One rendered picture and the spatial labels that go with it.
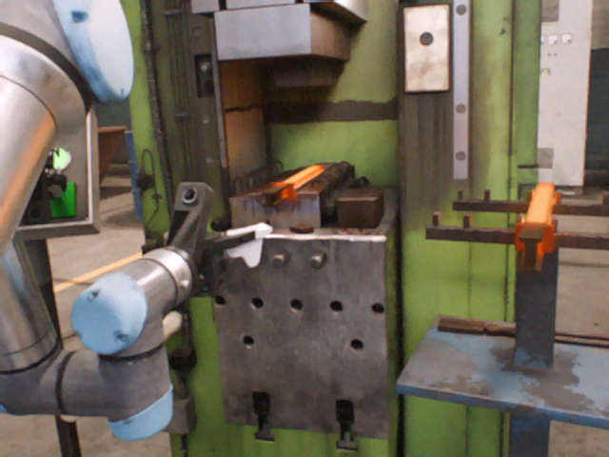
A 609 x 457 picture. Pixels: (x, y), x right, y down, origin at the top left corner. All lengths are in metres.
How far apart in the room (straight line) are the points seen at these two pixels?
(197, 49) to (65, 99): 0.96
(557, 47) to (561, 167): 1.20
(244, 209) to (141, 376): 0.64
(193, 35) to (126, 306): 0.91
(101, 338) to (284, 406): 0.74
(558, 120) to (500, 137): 5.10
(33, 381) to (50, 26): 0.41
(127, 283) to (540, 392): 0.63
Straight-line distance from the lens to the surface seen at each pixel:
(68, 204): 1.26
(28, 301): 0.68
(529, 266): 0.71
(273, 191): 1.11
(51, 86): 0.46
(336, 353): 1.22
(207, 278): 0.80
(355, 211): 1.18
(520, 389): 0.96
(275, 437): 1.37
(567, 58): 6.37
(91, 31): 0.47
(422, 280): 1.35
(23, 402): 0.75
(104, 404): 0.70
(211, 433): 1.70
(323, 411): 1.30
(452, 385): 0.95
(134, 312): 0.62
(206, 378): 1.61
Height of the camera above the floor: 1.20
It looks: 13 degrees down
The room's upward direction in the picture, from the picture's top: 3 degrees counter-clockwise
